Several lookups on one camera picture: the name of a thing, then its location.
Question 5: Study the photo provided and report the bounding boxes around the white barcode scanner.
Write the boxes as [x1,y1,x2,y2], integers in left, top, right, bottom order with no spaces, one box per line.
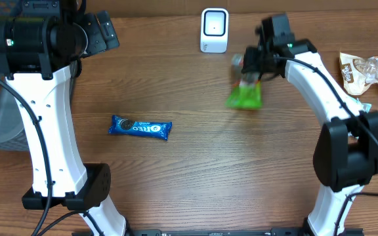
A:
[199,8,229,54]

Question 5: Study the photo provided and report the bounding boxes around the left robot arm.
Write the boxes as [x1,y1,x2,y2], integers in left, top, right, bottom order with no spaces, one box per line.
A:
[0,1,132,236]

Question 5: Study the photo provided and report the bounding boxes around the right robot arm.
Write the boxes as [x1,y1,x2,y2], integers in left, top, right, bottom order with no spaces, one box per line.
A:
[241,39,378,235]

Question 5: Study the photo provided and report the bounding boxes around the teal snack packet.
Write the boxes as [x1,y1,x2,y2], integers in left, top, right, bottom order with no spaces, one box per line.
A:
[348,98,373,137]

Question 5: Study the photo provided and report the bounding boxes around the beige paper pouch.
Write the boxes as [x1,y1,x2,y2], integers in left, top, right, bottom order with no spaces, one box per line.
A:
[339,52,378,96]

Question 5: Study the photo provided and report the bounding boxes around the green snack packet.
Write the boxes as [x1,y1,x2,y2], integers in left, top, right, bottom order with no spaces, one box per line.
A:
[225,54,263,109]

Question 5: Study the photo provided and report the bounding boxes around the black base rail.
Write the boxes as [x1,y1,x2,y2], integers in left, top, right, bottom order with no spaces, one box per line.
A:
[72,226,364,236]

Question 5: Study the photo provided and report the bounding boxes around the blue Oreo cookie pack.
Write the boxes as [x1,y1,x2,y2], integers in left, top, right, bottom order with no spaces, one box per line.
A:
[108,115,173,141]

